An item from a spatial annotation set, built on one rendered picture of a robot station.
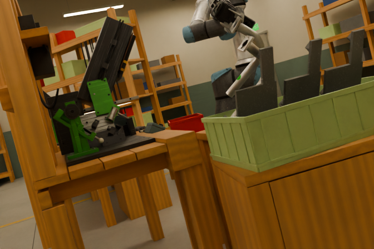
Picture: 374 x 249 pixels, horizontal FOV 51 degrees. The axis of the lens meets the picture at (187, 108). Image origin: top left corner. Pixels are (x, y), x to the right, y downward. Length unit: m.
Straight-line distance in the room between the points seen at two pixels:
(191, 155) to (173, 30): 10.40
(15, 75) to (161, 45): 10.29
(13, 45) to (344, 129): 1.25
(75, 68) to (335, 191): 4.56
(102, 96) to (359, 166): 1.47
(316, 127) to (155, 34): 10.72
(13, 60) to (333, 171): 1.23
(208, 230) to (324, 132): 0.78
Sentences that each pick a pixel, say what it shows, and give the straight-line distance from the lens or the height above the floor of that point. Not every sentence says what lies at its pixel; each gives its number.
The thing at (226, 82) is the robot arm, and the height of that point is 1.07.
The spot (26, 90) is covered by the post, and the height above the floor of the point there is 1.23.
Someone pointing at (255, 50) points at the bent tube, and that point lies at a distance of 1.30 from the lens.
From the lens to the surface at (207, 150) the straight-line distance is 2.09.
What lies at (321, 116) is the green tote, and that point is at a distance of 1.29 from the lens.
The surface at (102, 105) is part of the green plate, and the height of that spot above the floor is 1.12.
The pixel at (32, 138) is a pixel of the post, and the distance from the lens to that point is 1.66.
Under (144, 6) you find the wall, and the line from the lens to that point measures 11.99.
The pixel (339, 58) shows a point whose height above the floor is 1.00.
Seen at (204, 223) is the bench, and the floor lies 0.49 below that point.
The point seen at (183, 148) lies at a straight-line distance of 1.73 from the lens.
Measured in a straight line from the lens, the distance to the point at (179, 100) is 11.22.
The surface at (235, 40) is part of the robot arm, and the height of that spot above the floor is 1.26.
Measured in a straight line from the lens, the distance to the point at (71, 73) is 5.47.
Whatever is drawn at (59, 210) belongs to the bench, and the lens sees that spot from 1.69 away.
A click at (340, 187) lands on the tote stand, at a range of 1.31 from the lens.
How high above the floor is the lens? 1.07
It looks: 2 degrees down
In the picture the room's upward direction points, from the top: 14 degrees counter-clockwise
